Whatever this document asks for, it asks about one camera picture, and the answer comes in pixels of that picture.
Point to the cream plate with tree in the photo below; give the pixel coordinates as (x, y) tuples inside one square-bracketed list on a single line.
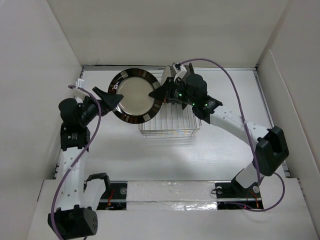
[(167, 73)]

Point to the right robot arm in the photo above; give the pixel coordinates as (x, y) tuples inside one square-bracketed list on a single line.
[(269, 144)]

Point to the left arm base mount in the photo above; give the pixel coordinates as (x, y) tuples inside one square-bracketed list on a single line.
[(116, 200)]

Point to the dark floral rectangular plate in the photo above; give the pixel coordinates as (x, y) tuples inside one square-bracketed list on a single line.
[(191, 72)]

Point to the cream plate checkered rim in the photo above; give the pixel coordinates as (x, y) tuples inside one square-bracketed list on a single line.
[(135, 84)]

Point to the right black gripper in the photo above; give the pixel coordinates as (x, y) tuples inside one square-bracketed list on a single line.
[(165, 92)]

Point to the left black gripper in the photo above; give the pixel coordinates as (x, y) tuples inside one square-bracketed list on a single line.
[(109, 101)]

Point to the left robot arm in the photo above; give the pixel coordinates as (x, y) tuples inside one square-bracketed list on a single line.
[(76, 199)]

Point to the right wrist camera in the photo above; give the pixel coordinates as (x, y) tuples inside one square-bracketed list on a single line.
[(178, 71)]

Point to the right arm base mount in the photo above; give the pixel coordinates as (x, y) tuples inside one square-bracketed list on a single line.
[(229, 198)]

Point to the grey deer round plate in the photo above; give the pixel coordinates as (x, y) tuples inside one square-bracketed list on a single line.
[(184, 77)]

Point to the wire dish rack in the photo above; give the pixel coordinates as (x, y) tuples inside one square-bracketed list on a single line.
[(172, 121)]

